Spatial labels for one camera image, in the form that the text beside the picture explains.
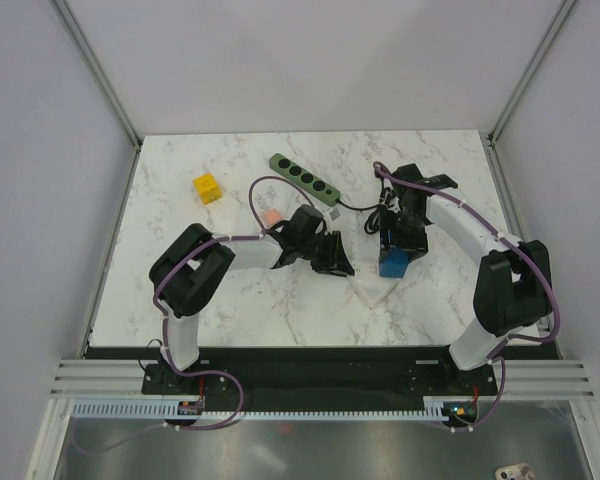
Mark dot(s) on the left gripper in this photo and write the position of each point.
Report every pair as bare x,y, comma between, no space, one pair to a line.
335,259

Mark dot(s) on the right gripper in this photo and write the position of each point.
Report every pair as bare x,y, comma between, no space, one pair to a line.
387,221

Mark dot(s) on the blue cube socket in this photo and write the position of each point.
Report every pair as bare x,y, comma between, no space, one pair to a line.
393,263

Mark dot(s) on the white triangular power strip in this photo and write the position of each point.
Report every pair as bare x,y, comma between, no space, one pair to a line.
369,286

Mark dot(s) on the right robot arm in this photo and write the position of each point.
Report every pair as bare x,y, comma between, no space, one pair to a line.
513,287

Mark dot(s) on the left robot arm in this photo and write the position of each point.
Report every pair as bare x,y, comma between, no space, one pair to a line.
187,275

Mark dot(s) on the pink plug adapter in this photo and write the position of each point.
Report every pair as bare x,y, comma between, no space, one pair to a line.
271,217

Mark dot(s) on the green power strip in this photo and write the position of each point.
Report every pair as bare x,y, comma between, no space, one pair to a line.
306,180

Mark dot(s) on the yellow cube socket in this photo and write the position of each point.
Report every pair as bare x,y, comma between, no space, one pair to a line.
207,188

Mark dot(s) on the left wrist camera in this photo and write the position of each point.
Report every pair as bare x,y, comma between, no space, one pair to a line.
333,215

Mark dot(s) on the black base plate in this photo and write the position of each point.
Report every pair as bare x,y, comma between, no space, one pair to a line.
321,376

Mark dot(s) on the aluminium frame rail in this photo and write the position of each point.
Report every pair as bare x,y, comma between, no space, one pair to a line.
77,379

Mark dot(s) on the white cable duct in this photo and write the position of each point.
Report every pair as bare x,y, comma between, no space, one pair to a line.
433,409

